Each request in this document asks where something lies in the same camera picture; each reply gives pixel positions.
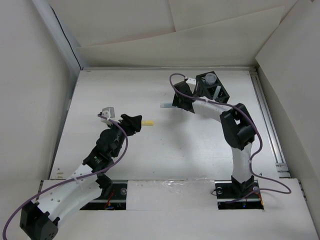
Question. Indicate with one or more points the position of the yellow highlighter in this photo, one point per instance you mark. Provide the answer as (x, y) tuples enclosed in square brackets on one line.
[(147, 123)]

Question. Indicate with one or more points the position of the aluminium rail right edge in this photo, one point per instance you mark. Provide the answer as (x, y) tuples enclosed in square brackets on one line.
[(272, 137)]

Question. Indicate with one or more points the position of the blue highlighter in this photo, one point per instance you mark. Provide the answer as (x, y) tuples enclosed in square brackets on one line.
[(167, 105)]

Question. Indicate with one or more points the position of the green highlighter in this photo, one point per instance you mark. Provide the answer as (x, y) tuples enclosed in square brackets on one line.
[(216, 92)]

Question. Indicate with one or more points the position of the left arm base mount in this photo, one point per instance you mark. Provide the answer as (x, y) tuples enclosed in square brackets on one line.
[(112, 195)]

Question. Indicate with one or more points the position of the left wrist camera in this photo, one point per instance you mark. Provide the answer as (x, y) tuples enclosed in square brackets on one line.
[(107, 113)]

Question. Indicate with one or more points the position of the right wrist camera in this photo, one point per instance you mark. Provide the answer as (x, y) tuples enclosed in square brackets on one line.
[(191, 81)]

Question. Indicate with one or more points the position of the black two-slot organizer box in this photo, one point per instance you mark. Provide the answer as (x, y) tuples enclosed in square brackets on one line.
[(204, 90)]

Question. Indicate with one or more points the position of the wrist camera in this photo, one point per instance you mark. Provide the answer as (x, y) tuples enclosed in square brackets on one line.
[(191, 81), (107, 113)]

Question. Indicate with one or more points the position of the clear jar of paper clips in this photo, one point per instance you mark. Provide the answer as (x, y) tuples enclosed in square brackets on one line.
[(210, 78)]

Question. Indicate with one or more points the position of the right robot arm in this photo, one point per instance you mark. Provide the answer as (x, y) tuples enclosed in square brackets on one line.
[(238, 130)]

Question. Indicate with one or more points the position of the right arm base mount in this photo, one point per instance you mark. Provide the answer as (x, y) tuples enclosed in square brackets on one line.
[(229, 198)]

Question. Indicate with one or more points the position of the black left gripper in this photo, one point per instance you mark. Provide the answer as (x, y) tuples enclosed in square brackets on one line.
[(131, 124)]

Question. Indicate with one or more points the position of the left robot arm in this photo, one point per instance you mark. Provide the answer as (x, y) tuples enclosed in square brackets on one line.
[(42, 219)]

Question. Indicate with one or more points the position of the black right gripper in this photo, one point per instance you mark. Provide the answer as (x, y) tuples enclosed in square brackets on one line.
[(176, 101)]

